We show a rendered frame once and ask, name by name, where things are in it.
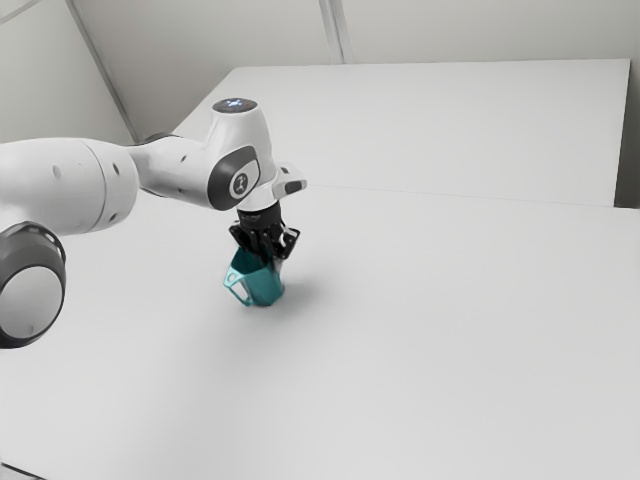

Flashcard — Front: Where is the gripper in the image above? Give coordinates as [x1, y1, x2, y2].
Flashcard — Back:
[228, 200, 302, 274]

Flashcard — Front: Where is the teal faceted mug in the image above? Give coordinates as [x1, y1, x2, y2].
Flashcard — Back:
[221, 247, 288, 309]

